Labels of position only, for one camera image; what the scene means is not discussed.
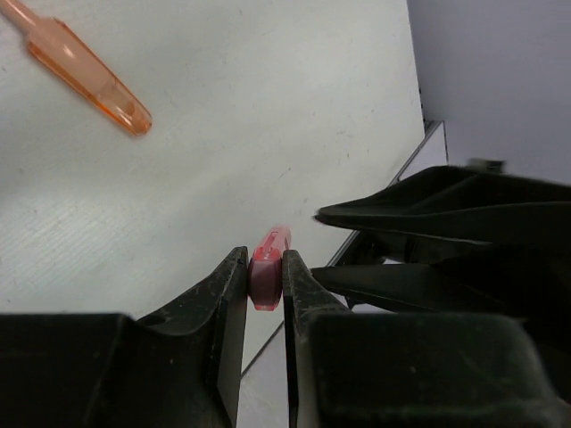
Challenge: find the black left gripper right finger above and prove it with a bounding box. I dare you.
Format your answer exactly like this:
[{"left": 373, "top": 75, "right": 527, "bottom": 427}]
[{"left": 282, "top": 251, "right": 570, "bottom": 427}]

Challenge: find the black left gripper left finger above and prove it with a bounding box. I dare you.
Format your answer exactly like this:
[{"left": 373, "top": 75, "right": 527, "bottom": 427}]
[{"left": 1, "top": 247, "right": 248, "bottom": 427}]

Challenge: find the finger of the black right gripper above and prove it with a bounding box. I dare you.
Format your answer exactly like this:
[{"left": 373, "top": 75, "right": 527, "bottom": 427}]
[
  {"left": 311, "top": 263, "right": 526, "bottom": 317},
  {"left": 315, "top": 166, "right": 570, "bottom": 250}
]

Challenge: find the pink correction tape pen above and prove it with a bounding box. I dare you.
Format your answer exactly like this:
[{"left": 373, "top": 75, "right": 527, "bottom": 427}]
[{"left": 248, "top": 226, "right": 292, "bottom": 311}]

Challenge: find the orange correction tape pen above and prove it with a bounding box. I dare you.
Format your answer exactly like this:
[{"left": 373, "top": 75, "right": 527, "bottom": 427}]
[{"left": 1, "top": 1, "right": 152, "bottom": 136}]

